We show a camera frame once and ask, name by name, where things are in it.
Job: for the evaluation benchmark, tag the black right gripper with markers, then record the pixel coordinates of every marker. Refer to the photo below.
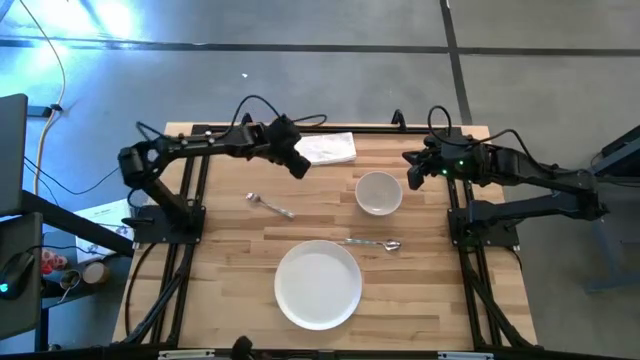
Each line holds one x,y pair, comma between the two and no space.
450,160

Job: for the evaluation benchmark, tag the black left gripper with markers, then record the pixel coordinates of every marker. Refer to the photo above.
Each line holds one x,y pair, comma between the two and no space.
282,140

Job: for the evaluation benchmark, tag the white cloth napkin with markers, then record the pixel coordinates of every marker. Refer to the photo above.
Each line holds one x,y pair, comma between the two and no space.
327,148

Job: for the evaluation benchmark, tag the white ceramic bowl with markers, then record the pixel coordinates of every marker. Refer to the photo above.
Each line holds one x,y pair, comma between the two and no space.
378,193

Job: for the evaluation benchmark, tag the white round dinner plate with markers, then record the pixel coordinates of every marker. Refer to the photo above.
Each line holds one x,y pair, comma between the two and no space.
318,285

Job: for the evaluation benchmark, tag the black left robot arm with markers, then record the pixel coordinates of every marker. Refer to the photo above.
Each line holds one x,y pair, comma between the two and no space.
200,142

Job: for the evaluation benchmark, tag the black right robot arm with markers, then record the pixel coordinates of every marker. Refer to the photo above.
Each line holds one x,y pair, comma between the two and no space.
540,172

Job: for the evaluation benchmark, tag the blue metal cart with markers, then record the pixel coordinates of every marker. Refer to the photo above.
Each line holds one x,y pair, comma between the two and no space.
605,165

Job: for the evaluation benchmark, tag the white printed paper sheet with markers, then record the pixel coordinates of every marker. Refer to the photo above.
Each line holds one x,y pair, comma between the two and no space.
107,215

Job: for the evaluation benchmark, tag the black desk beam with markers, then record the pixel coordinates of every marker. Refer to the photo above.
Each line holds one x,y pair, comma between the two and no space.
75,222

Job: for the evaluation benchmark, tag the metal cup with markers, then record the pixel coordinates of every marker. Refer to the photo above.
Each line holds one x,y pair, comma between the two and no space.
70,280

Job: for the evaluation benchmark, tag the red patterned object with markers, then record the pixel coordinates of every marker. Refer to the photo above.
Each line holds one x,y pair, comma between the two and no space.
52,261

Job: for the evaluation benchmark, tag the grey laptop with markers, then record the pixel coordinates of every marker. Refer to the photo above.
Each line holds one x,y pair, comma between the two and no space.
12,155

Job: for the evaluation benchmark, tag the black computer mouse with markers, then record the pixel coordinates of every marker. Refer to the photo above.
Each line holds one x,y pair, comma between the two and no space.
15,275

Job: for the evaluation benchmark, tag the dark grey mouse pad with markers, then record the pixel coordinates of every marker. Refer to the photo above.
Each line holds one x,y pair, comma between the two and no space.
22,320

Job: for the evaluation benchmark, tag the black frame clamp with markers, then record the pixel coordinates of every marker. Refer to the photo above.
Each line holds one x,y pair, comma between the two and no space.
246,119
398,117

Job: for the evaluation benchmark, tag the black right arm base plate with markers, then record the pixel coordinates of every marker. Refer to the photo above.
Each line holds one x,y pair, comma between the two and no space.
495,235

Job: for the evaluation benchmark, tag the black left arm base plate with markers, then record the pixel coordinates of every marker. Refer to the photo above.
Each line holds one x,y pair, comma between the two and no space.
150,230

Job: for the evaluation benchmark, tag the silver frame bracket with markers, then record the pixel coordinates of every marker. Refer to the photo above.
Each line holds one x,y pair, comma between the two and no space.
186,354
465,355

